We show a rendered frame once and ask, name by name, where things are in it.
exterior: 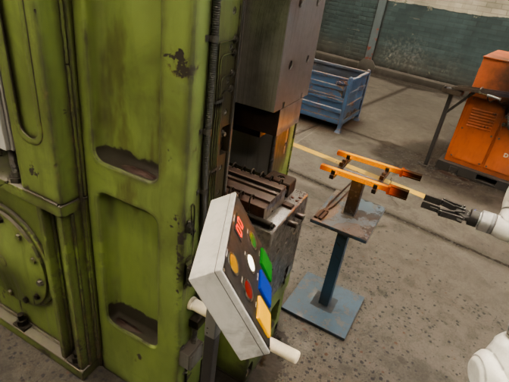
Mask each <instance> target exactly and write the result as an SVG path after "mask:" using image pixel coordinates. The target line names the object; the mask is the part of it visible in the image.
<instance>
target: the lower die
mask: <svg viewBox="0 0 509 382"><path fill-rule="evenodd" d="M229 171H231V172H233V173H235V174H239V175H242V176H243V177H247V178H250V179H252V180H256V181H258V182H261V183H264V184H267V185H269V186H272V187H275V188H277V189H281V192H280V194H279V195H277V193H275V192H273V191H270V190H268V189H265V188H262V187H259V186H256V185H254V184H251V183H248V182H245V181H244V180H240V179H237V178H235V177H231V176H229V175H228V178H227V186H226V192H225V193H224V195H228V192H229V189H230V187H231V186H234V192H236V194H237V195H238V197H239V193H240V191H241V190H244V191H245V194H244V195H243V194H242V193H241V196H240V202H241V203H242V205H243V207H244V209H245V211H246V212H247V210H248V201H249V198H250V196H251V194H254V199H253V196H252V198H251V202H250V208H249V211H250V214H253V215H256V216H258V217H260V218H263V219H267V218H268V217H269V216H270V215H271V214H272V213H273V212H274V211H275V210H276V209H277V208H278V207H279V206H280V205H281V204H282V203H283V202H284V197H285V193H286V186H285V185H282V184H280V185H279V184H278V183H276V182H273V181H272V180H271V181H269V180H268V179H265V178H263V177H259V176H257V175H254V174H250V173H249V172H246V171H241V170H239V169H237V168H232V167H231V166H229ZM234 192H233V188H232V189H231V190H230V193H234ZM272 211H273V212H272Z"/></svg>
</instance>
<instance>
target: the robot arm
mask: <svg viewBox="0 0 509 382"><path fill-rule="evenodd" d="M424 201H426V202H424ZM424 201H423V202H422V204H421V208H425V209H428V210H430V211H434V212H436V213H437V215H438V216H440V217H444V218H447V219H450V220H453V221H457V222H459V223H462V221H466V224H467V225H470V226H471V227H476V230H479V231H482V232H484V233H487V234H490V235H492V236H493V237H495V238H496V239H499V240H502V241H504V242H506V243H509V187H508V188H507V191H506V193H505V195H504V199H503V202H502V207H501V211H500V213H499V214H494V213H491V212H489V211H482V212H481V211H480V210H477V209H475V208H472V209H471V211H469V210H467V209H465V208H466V206H465V205H461V204H458V203H456V202H453V201H451V200H448V199H445V198H443V199H438V198H436V197H433V196H429V195H427V194H426V195H425V197H424ZM429 202H431V203H432V204H431V203H429ZM438 205H439V206H438ZM440 205H442V206H444V207H446V208H448V209H444V208H440ZM449 209H450V210H449ZM467 374H468V378H469V381H470V382H509V325H508V328H507V331H505V332H502V333H500V334H498V335H496V336H495V337H494V339H493V341H492V342H491V343H490V344H489V345H488V346H487V347H486V349H480V350H478V351H477V352H475V353H474V354H473V355H472V357H471V359H470V360H469V362H468V366H467Z"/></svg>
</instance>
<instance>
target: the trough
mask: <svg viewBox="0 0 509 382"><path fill-rule="evenodd" d="M228 175H229V176H231V177H235V178H237V179H240V180H244V181H245V182H248V183H251V184H254V185H256V186H259V187H262V188H265V189H268V190H270V191H274V192H275V193H277V195H279V194H280V192H281V189H277V188H275V187H272V186H269V185H267V184H264V183H261V182H258V181H256V180H252V179H250V178H247V177H243V176H242V175H239V174H235V173H233V172H231V171H228Z"/></svg>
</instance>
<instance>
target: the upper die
mask: <svg viewBox="0 0 509 382"><path fill-rule="evenodd" d="M302 99H303V98H300V99H299V100H297V101H295V102H293V103H292V104H290V105H287V106H286V107H284V108H282V109H280V110H278V111H276V112H274V113H272V112H269V111H265V110H261V109H259V108H254V107H251V106H248V105H243V104H240V103H238V102H236V103H235V111H234V118H233V123H234V124H237V125H240V126H243V127H247V128H249V129H253V130H256V131H259V132H262V133H266V134H269V135H272V136H278V135H280V134H281V133H282V132H284V131H285V130H287V129H289V128H290V127H291V126H293V125H295V124H296V123H298V119H299V115H300V110H301V104H302Z"/></svg>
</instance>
